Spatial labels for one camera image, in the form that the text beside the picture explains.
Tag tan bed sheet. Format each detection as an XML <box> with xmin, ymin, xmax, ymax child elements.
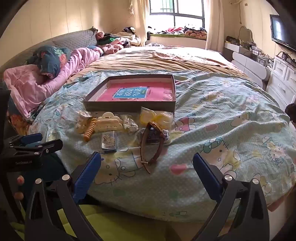
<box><xmin>67</xmin><ymin>46</ymin><xmax>250</xmax><ymax>80</ymax></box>

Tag cloud shaped mirror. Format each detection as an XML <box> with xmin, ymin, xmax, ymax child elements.
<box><xmin>238</xmin><ymin>26</ymin><xmax>253</xmax><ymax>44</ymax></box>

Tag pink plush toy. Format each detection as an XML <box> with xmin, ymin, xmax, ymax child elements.
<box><xmin>102</xmin><ymin>44</ymin><xmax>124</xmax><ymax>55</ymax></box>

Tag brown strap watch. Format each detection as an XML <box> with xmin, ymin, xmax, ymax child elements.
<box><xmin>140</xmin><ymin>121</ymin><xmax>166</xmax><ymax>174</ymax></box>

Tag yellow hair accessory packet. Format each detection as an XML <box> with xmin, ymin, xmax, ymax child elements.
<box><xmin>139</xmin><ymin>107</ymin><xmax>174</xmax><ymax>130</ymax></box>

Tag grey cardboard box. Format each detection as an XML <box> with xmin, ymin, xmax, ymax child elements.
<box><xmin>83</xmin><ymin>74</ymin><xmax>176</xmax><ymax>112</ymax></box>

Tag clear packet with brooch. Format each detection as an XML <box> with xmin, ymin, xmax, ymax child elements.
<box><xmin>122</xmin><ymin>115</ymin><xmax>139</xmax><ymax>135</ymax></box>

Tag grey quilted headboard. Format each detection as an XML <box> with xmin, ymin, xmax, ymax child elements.
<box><xmin>0</xmin><ymin>29</ymin><xmax>99</xmax><ymax>70</ymax></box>

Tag pink book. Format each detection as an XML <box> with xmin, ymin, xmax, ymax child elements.
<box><xmin>95</xmin><ymin>81</ymin><xmax>175</xmax><ymax>102</ymax></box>

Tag dark round object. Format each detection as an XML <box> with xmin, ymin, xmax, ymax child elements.
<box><xmin>284</xmin><ymin>103</ymin><xmax>296</xmax><ymax>124</ymax></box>

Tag orange spiral hair tie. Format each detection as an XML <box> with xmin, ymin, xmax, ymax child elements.
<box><xmin>83</xmin><ymin>118</ymin><xmax>98</xmax><ymax>142</ymax></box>

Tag cartoon printed blanket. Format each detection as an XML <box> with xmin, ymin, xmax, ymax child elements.
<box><xmin>29</xmin><ymin>70</ymin><xmax>296</xmax><ymax>223</ymax></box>

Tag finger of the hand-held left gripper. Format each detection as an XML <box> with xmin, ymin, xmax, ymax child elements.
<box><xmin>3</xmin><ymin>133</ymin><xmax>43</xmax><ymax>149</ymax></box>
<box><xmin>10</xmin><ymin>139</ymin><xmax>63</xmax><ymax>161</ymax></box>

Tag clothes on window sill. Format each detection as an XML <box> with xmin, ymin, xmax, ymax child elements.
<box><xmin>162</xmin><ymin>25</ymin><xmax>207</xmax><ymax>37</ymax></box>

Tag pile of clothes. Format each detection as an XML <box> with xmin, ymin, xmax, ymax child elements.
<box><xmin>96</xmin><ymin>27</ymin><xmax>141</xmax><ymax>48</ymax></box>

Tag yellow-green clothing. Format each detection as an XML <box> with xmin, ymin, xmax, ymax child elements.
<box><xmin>9</xmin><ymin>204</ymin><xmax>208</xmax><ymax>241</ymax></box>

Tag pink quilt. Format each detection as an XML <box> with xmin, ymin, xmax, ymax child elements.
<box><xmin>3</xmin><ymin>46</ymin><xmax>104</xmax><ymax>121</ymax></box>

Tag rhinestone hair clip case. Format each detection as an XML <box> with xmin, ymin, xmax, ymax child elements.
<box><xmin>100</xmin><ymin>131</ymin><xmax>117</xmax><ymax>154</ymax></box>

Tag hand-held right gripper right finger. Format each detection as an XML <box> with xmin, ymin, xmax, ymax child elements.
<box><xmin>192</xmin><ymin>152</ymin><xmax>270</xmax><ymax>241</ymax></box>

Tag person's left hand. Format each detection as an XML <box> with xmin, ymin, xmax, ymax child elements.
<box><xmin>13</xmin><ymin>175</ymin><xmax>25</xmax><ymax>201</ymax></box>

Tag white drawer cabinet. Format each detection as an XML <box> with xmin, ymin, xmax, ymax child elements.
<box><xmin>266</xmin><ymin>56</ymin><xmax>296</xmax><ymax>112</ymax></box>

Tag row of cosmetics bottles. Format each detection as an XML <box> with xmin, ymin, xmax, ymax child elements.
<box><xmin>226</xmin><ymin>36</ymin><xmax>275</xmax><ymax>69</ymax></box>

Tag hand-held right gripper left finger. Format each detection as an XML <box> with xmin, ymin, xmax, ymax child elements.
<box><xmin>24</xmin><ymin>152</ymin><xmax>102</xmax><ymax>241</ymax></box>

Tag white grey dressing table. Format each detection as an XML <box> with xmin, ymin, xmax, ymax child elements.
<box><xmin>223</xmin><ymin>40</ymin><xmax>274</xmax><ymax>90</ymax></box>

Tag wall television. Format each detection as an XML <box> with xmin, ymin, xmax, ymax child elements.
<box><xmin>269</xmin><ymin>14</ymin><xmax>296</xmax><ymax>52</ymax></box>

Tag pink lace blanket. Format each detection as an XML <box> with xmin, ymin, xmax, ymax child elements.
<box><xmin>151</xmin><ymin>47</ymin><xmax>232</xmax><ymax>67</ymax></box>

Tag dark blue scrunchie packet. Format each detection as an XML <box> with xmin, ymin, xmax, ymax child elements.
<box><xmin>136</xmin><ymin>128</ymin><xmax>172</xmax><ymax>146</ymax></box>

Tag window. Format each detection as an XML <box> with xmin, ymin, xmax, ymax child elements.
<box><xmin>149</xmin><ymin>0</ymin><xmax>205</xmax><ymax>29</ymax></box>

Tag cream hair claw clip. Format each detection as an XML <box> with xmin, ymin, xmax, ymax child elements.
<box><xmin>92</xmin><ymin>112</ymin><xmax>124</xmax><ymax>133</ymax></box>

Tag cream curtain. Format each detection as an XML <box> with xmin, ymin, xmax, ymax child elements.
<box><xmin>136</xmin><ymin>0</ymin><xmax>153</xmax><ymax>47</ymax></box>
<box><xmin>205</xmin><ymin>0</ymin><xmax>225</xmax><ymax>50</ymax></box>

